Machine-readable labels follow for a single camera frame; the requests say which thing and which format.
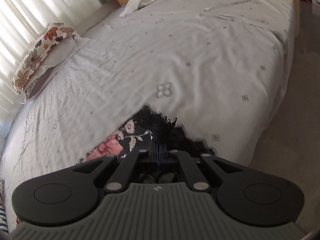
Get black floral pants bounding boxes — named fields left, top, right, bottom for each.
left=80, top=104, right=218, bottom=181

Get white patterned bed sheet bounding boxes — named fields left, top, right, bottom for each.
left=1, top=0, right=295, bottom=230

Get blue white striped blanket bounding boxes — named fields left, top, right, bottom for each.
left=0, top=179, right=9, bottom=234

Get white purple pillow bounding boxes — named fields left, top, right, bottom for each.
left=23, top=34, right=89, bottom=100

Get floral pillow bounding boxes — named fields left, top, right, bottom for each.
left=11, top=23, right=77, bottom=94

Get white cloth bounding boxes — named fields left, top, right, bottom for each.
left=120, top=0, right=156, bottom=17

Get white sheer curtain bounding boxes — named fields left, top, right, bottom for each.
left=1, top=0, right=101, bottom=122

